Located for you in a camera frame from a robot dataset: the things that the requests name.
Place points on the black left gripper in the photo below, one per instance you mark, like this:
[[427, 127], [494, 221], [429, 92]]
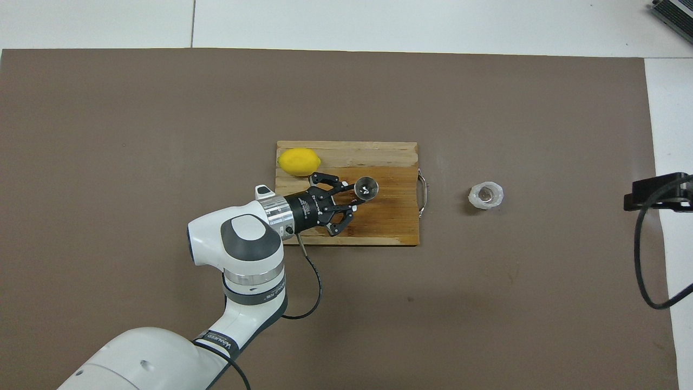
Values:
[[311, 211]]

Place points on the steel double jigger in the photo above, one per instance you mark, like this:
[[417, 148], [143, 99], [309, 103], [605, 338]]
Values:
[[366, 188]]

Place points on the small clear glass cup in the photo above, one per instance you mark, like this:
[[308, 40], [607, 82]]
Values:
[[486, 195]]

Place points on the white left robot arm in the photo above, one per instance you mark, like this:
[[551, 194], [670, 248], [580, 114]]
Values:
[[238, 249]]

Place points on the wooden cutting board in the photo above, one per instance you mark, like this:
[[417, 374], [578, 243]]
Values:
[[390, 216]]

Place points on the yellow lemon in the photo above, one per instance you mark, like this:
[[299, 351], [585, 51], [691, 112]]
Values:
[[299, 162]]

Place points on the brown table mat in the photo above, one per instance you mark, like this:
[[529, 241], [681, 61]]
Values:
[[433, 303]]

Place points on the grey ribbed metal device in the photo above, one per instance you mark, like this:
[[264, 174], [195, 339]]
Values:
[[674, 12]]

